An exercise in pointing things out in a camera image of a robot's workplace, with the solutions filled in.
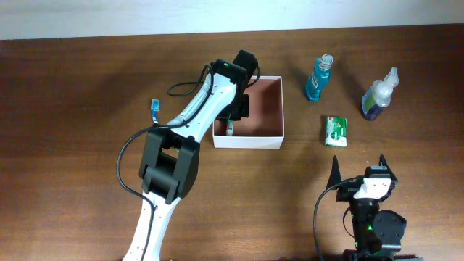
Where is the white cardboard box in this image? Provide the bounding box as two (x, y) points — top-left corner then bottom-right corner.
(212, 76), (285, 149)

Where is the blue white toothbrush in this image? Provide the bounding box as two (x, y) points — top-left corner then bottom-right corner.
(151, 99), (160, 123)

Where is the clear purple foam soap bottle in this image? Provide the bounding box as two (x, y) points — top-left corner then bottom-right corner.
(361, 67), (399, 121)

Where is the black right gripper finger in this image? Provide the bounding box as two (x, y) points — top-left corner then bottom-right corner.
(326, 155), (341, 190)
(378, 154), (389, 170)

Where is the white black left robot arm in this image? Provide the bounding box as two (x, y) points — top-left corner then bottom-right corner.
(121, 50), (260, 260)

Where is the green Dettol soap bar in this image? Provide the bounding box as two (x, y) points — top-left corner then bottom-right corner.
(325, 116), (347, 147)

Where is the blue mouthwash bottle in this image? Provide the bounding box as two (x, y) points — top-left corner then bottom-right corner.
(305, 54), (334, 102)

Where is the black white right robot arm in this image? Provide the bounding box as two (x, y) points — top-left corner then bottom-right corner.
(326, 155), (420, 261)

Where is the teal white toothpaste tube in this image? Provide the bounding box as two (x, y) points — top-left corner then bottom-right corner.
(225, 120), (233, 136)

